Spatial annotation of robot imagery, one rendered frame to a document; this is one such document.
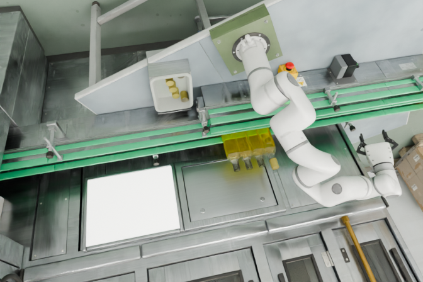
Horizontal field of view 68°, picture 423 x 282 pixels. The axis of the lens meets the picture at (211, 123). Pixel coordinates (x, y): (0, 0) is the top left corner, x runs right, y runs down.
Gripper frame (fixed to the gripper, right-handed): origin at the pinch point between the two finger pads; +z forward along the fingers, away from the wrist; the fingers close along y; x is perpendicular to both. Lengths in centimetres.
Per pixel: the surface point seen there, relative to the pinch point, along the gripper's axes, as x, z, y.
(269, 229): 0, -36, -51
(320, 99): 11.0, 17.4, -18.3
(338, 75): 11.4, 28.2, -8.1
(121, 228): 24, -35, -111
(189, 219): 13, -31, -84
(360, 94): 4.2, 19.5, -0.3
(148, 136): 32, 3, -96
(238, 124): 19, 8, -56
